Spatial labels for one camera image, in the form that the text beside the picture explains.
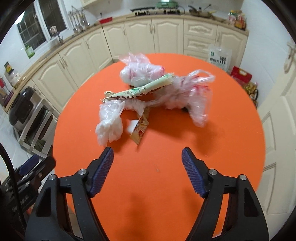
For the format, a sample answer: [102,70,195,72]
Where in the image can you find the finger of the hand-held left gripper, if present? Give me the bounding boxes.
[18,155,40,176]
[32,157,56,193]

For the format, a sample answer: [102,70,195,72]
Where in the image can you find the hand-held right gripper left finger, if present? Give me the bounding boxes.
[25,147,114,241]

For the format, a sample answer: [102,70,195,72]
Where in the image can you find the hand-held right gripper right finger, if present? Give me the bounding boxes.
[181,147,270,241]

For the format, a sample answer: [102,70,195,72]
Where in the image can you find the small clear plastic bag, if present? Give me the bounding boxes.
[95,101,126,146]

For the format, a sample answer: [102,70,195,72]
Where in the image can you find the brown snack packet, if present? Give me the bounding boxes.
[128,109,149,146]

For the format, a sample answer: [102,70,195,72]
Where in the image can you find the white paper scrap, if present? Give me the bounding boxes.
[128,119,139,134]

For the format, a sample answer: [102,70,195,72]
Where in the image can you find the clear plastic film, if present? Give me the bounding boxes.
[121,98,162,112]

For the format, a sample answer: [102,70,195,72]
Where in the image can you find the clear red-printed plastic bag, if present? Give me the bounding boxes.
[162,70,216,128]

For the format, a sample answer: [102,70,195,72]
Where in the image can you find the green white paper wrapper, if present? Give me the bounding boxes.
[102,72,175,102]

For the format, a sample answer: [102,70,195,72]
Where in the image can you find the white-stuffed clear plastic bag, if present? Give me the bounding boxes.
[119,53,166,87]

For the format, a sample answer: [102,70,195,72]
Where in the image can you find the white metal rack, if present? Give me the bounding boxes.
[14,93,59,159]

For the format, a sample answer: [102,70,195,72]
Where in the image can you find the black rice cooker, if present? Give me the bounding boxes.
[8,86,44,132]

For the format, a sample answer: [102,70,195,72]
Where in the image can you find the chopstick holder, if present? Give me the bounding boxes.
[0,88,15,108]

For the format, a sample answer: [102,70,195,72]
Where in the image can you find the clear storage jar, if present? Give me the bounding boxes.
[5,69,21,88]

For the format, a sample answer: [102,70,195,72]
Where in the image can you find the white panel door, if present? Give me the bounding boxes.
[255,39,296,217]

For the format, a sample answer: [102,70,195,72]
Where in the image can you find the cooking oil bottles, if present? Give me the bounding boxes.
[242,82,260,108]

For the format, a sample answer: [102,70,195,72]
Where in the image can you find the red gift bag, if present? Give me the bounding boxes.
[231,66,253,88]

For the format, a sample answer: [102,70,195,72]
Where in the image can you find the green white packet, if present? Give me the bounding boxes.
[25,44,36,59]

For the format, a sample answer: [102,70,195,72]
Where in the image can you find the white rice bag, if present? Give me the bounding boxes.
[208,44,233,73]

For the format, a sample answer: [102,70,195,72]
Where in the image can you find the kitchen window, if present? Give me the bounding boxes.
[16,0,70,50]

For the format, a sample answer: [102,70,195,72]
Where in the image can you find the cream kitchen cabinets with countertop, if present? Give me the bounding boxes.
[5,11,250,112]

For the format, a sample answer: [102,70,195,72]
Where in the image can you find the hanging metal kitchen utensils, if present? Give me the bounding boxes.
[69,6,91,33]

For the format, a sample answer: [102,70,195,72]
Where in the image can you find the condiment bottles on counter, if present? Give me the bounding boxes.
[227,10,247,30]

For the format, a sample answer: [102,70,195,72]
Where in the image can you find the frying pan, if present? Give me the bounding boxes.
[188,4,219,19]

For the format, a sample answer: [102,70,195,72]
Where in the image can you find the black gas stove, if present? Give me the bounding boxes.
[130,6,182,16]

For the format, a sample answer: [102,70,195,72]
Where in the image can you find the black cable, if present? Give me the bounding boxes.
[0,142,27,232]

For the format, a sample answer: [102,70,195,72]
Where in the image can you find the door handle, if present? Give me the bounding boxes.
[286,41,296,71]

